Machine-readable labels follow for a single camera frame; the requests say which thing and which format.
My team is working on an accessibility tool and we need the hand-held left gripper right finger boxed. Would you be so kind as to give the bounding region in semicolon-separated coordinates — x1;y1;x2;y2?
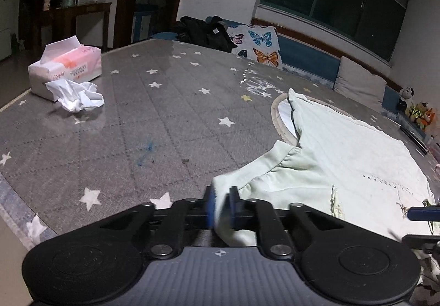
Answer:
229;186;401;260

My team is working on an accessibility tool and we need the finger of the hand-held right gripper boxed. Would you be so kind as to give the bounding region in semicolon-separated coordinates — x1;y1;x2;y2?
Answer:
408;206;440;221
401;234;440;253

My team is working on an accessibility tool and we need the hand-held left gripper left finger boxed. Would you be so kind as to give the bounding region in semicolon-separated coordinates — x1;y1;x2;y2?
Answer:
51;186;216;260

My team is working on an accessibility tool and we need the pale green garment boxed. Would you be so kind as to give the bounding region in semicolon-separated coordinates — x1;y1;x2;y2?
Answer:
210;88;436;248

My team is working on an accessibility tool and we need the black remote control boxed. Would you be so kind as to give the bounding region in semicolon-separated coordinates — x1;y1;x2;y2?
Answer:
400;125;429;155

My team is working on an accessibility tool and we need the orange plush toy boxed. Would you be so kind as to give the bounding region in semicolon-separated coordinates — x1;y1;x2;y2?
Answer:
417;108;436;130

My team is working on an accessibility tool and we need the bear plush with yellow vest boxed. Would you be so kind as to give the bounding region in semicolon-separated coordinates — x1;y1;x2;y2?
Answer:
406;103;429;121

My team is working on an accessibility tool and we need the round black induction cooktop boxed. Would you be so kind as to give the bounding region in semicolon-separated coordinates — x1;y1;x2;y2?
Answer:
277;99;303;143

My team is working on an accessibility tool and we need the panda plush toy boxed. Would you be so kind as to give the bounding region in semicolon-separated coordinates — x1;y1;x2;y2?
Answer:
397;87;415;111

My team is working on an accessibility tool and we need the grey star-print table cover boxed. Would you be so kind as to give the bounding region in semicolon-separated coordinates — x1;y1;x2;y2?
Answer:
0;38;440;306

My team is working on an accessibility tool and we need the plain grey pillow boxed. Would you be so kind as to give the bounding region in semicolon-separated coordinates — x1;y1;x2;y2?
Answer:
334;56;387;111

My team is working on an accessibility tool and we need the butterfly print pillow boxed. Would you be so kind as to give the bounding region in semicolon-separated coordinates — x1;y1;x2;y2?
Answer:
225;23;283;70

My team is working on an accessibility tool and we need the blue upholstered bench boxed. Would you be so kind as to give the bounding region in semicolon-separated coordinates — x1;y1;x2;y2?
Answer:
206;16;440;142

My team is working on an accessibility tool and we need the crumpled white tissue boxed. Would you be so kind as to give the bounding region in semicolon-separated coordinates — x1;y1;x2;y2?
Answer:
46;80;105;113

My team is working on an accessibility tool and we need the black jacket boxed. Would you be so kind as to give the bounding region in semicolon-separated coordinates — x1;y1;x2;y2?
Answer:
170;15;238;53

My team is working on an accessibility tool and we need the blue and white panel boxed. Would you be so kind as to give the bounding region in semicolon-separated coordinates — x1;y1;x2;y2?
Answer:
132;5;159;43

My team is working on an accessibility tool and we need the white pink tissue pack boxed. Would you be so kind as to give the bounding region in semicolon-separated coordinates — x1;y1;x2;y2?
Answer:
28;36;103;102

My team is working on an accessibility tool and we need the dark wooden console table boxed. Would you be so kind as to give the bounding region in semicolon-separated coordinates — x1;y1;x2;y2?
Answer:
36;2;113;51

